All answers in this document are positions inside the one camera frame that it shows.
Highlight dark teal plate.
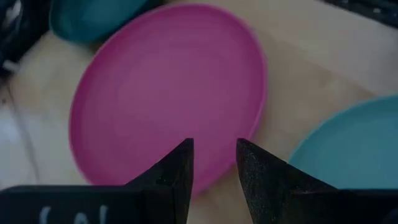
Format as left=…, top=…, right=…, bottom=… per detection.
left=49, top=0, right=162, bottom=44

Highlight pink plate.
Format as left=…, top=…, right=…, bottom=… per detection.
left=68, top=3, right=269, bottom=195

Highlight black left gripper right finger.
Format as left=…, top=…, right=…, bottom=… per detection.
left=236, top=138, right=338, bottom=224

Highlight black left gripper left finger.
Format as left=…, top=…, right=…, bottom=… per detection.
left=124, top=138, right=195, bottom=224

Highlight black metal table frame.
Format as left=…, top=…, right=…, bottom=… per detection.
left=323, top=0, right=398, bottom=29

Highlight light blue plate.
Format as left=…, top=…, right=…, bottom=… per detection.
left=287, top=95, right=398, bottom=190

